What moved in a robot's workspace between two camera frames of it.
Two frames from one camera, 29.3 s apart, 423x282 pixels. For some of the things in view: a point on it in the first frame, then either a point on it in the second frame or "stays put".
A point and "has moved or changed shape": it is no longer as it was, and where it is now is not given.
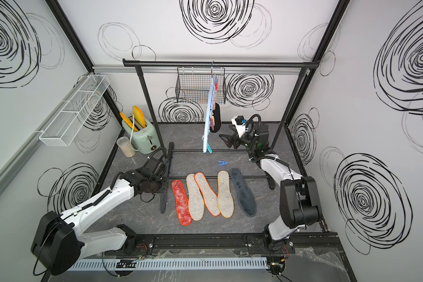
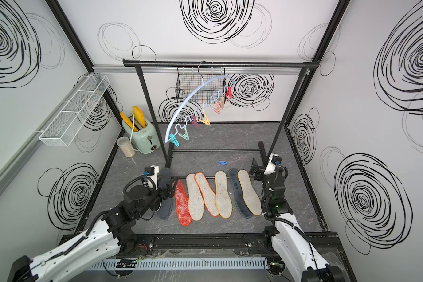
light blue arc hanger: (207, 132) -> (204, 106)
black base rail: (231, 245) stays put
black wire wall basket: (192, 84) stays put
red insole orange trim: (183, 205) stays put
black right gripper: (235, 139) -> (256, 167)
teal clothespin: (209, 148) -> (173, 140)
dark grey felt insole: (247, 199) has moved or changed shape
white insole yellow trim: (225, 200) stays put
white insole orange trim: (210, 197) stays put
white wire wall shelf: (61, 131) stays put
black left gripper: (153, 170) -> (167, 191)
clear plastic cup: (124, 144) stays put
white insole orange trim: (195, 198) stays put
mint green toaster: (146, 140) stays put
